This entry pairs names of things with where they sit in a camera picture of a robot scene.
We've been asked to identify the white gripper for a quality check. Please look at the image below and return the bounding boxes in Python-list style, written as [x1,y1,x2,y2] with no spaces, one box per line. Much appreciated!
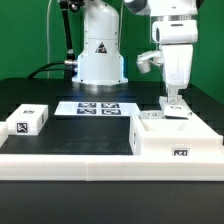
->
[160,44,193,100]

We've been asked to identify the white cabinet door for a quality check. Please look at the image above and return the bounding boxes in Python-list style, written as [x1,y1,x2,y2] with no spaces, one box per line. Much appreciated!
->
[139,110,165,119]
[159,95,193,118]

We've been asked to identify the white cabinet body box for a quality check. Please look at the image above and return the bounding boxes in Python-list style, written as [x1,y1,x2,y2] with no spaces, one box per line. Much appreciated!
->
[129,114,224,158]

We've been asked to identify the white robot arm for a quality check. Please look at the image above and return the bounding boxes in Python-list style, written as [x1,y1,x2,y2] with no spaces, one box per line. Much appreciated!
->
[75,0,198,102]

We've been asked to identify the white cabinet top block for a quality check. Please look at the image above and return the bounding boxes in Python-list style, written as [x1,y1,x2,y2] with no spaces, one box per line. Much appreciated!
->
[6,104,48,136]

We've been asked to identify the black camera stand pole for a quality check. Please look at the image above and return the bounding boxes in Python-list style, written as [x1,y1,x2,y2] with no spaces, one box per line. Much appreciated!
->
[59,0,80,81]

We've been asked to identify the white marker base plate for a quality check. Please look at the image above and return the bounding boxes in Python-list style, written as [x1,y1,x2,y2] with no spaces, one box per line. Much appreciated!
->
[55,101,139,117]

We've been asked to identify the black cable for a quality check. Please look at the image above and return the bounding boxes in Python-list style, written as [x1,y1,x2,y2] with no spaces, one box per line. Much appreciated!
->
[27,61,68,80]

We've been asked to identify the white cable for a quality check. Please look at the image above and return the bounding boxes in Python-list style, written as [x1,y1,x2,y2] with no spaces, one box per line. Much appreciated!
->
[46,0,54,79]

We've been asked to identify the white U-shaped fence frame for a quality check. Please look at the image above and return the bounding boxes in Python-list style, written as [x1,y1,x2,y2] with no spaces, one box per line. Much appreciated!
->
[0,121,224,182]

